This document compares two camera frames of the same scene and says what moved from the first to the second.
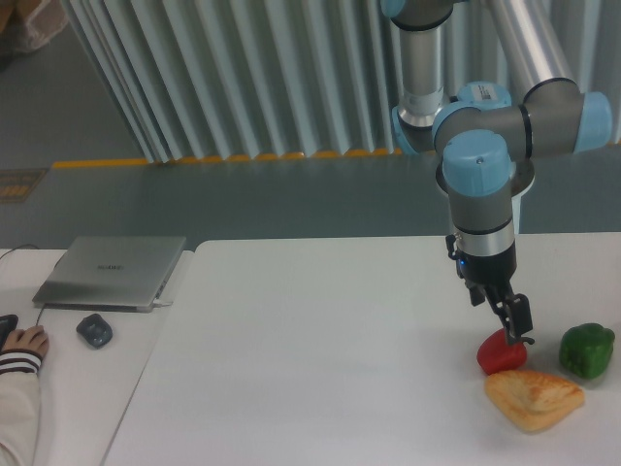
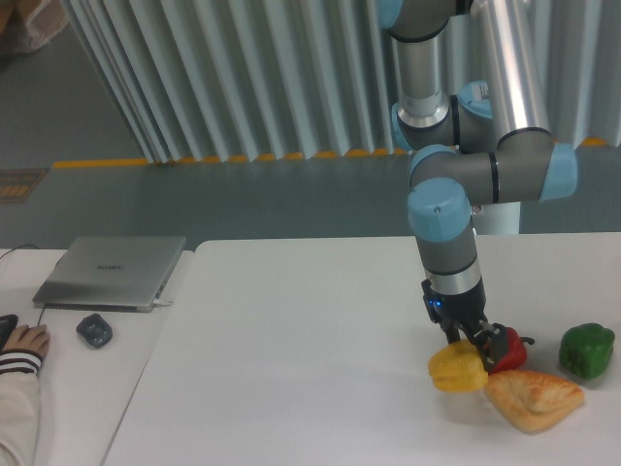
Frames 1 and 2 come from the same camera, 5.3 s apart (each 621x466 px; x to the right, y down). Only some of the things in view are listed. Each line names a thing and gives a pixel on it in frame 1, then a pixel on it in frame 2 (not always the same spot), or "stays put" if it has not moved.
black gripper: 493,270 → 490,339
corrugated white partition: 218,79 stays put
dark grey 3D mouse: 95,330 stays put
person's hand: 34,339 stays put
